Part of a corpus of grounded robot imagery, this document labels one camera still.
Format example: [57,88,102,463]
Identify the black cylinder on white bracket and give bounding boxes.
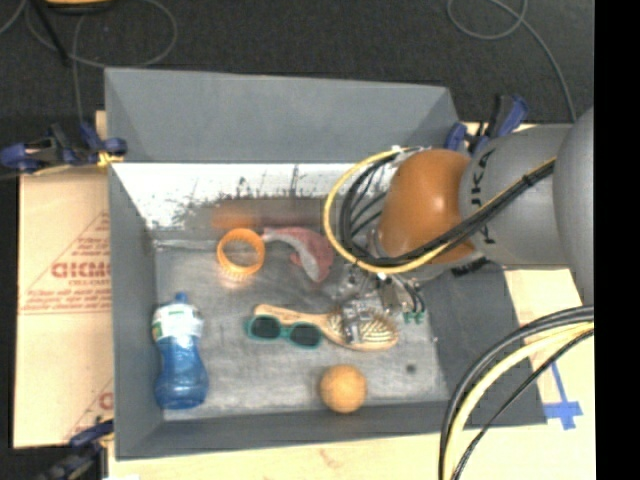
[451,259,490,276]

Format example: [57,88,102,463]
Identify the pink and white cloth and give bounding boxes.
[261,225,336,285]

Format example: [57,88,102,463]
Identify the wooden hairbrush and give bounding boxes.
[252,303,401,353]

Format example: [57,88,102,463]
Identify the blue plastic bottle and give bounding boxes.
[151,292,210,411]

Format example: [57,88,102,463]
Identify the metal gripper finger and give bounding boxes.
[342,301,373,322]
[342,319,372,345]

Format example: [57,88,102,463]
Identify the green sunglasses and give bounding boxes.
[243,314,324,350]

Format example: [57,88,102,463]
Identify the orange plastic ring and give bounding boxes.
[216,227,267,277]

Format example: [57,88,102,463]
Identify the brown cardboard board red print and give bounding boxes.
[12,168,117,449]

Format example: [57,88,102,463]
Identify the grey metal bin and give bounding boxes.
[103,67,546,459]

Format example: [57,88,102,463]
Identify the tan cork ball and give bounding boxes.
[319,363,369,415]

